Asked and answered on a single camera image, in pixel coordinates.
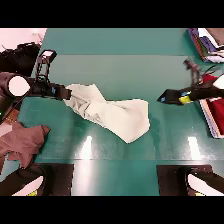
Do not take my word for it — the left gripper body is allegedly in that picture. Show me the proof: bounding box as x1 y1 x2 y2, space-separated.
49 83 73 101

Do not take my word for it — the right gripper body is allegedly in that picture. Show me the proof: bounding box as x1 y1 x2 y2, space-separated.
156 86 193 106

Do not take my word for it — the white T-shirt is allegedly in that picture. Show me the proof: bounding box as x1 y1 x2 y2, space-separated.
62 83 151 145

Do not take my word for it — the red garment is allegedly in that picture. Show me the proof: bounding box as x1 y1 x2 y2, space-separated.
199 73 224 135

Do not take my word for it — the pale garment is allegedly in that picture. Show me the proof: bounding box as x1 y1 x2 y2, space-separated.
198 99 224 140

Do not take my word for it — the brown garment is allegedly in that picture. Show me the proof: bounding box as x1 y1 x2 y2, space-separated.
0 121 51 175

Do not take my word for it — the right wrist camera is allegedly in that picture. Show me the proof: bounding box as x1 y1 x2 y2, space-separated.
183 59 205 85

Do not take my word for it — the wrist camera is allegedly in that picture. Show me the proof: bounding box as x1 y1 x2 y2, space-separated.
183 59 205 85
35 49 58 78

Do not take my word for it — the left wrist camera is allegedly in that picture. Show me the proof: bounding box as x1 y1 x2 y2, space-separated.
35 49 58 78

